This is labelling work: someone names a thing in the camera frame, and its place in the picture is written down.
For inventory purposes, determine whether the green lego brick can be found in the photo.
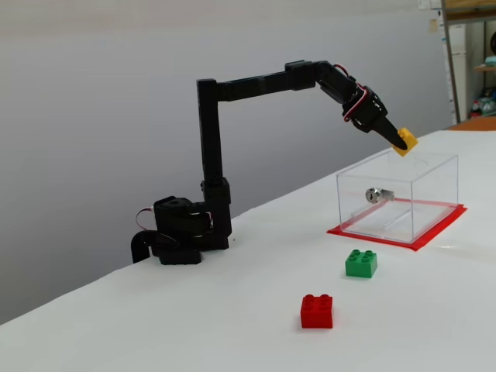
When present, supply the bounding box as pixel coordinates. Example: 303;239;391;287
344;249;378;279

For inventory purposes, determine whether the red white black servo wire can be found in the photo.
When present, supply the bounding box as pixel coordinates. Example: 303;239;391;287
332;64;357;82
343;87;369;123
135;207;156;230

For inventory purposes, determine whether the black table clamp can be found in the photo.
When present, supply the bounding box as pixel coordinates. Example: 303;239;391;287
130;230;158;264

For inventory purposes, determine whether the transparent plastic box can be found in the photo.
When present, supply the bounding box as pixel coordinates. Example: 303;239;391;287
336;150;460;245

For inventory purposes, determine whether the yellow lego brick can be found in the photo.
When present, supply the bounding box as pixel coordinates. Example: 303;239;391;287
391;126;420;158

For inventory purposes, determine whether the red tape frame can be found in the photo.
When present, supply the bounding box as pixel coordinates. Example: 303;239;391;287
326;197;469;253

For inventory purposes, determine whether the silver box lock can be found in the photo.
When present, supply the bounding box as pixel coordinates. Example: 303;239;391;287
364;187;395;205

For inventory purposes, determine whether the orange wooden tabletop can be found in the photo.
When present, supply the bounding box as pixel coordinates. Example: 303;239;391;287
445;117;496;132

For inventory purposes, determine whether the metal shelf rack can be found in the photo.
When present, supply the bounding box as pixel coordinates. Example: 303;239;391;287
440;0;496;125

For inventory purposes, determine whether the red lego brick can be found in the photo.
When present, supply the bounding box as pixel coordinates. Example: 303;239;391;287
300;293;334;330

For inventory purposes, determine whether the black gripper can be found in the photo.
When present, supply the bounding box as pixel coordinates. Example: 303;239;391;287
343;85;408;151

